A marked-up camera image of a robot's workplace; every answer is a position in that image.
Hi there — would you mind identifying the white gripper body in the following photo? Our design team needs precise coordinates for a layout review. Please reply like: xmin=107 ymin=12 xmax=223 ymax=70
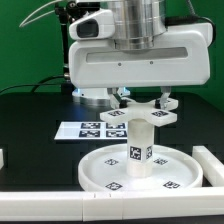
xmin=69 ymin=23 xmax=213 ymax=89

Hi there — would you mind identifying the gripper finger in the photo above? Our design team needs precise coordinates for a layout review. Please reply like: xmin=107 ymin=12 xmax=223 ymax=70
xmin=155 ymin=86 xmax=171 ymax=109
xmin=107 ymin=88 xmax=127 ymax=109

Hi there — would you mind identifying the white cross-shaped table base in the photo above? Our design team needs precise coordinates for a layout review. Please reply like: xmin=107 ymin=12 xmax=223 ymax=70
xmin=100 ymin=98 xmax=178 ymax=127

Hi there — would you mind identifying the white round table top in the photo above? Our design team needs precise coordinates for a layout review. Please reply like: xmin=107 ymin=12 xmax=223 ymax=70
xmin=78 ymin=144 xmax=203 ymax=191

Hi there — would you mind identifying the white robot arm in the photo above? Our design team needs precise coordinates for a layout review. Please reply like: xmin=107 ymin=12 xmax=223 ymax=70
xmin=69 ymin=0 xmax=215 ymax=105

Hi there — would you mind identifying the white marker sheet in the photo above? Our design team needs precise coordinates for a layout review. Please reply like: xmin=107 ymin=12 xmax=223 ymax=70
xmin=54 ymin=122 xmax=127 ymax=140

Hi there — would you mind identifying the white right fence bar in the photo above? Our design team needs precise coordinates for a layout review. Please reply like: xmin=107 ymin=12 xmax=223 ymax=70
xmin=192 ymin=146 xmax=224 ymax=187

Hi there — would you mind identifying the white fence bar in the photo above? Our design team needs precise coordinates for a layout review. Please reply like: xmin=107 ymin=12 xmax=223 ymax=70
xmin=0 ymin=187 xmax=224 ymax=221
xmin=192 ymin=146 xmax=224 ymax=187
xmin=0 ymin=149 xmax=4 ymax=170

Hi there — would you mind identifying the white front fence bar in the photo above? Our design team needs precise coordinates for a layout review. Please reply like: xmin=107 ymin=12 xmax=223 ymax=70
xmin=0 ymin=187 xmax=224 ymax=221

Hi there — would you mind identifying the white left fence bar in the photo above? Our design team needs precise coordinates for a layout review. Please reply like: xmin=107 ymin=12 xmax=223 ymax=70
xmin=0 ymin=149 xmax=4 ymax=170

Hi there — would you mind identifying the black camera stand pole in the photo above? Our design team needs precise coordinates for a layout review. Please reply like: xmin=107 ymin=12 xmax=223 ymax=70
xmin=55 ymin=3 xmax=75 ymax=95

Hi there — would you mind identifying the black cable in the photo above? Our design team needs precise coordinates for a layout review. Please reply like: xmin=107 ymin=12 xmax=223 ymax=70
xmin=0 ymin=75 xmax=66 ymax=96

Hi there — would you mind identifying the white cable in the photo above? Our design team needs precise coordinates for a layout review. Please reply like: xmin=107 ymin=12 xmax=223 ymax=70
xmin=18 ymin=0 xmax=66 ymax=28

